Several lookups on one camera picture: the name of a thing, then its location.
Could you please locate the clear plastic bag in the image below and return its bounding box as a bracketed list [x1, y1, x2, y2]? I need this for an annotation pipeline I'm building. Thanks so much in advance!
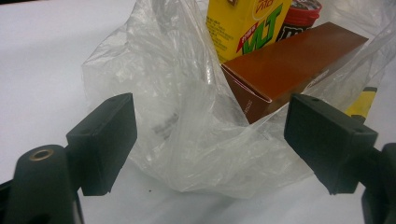
[81, 0, 396, 200]

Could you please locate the red-lidded candy jar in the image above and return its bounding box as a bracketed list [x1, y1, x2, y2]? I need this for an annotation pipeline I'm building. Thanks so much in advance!
[275, 0, 323, 43]

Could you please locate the white table mat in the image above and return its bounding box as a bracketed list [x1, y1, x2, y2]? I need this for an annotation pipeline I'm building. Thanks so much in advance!
[0, 0, 396, 224]

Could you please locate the brown rectangular box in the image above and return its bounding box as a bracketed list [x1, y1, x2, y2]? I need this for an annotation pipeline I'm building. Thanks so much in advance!
[221, 21, 370, 125]

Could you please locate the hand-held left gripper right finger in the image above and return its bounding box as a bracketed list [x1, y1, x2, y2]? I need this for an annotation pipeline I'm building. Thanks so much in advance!
[283, 93, 378, 196]

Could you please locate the yellow drink carton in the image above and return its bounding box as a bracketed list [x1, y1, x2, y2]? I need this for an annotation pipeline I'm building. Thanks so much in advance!
[205, 0, 293, 64]

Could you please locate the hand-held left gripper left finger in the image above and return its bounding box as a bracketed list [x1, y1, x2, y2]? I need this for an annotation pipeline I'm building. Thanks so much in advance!
[65, 92, 138, 197]

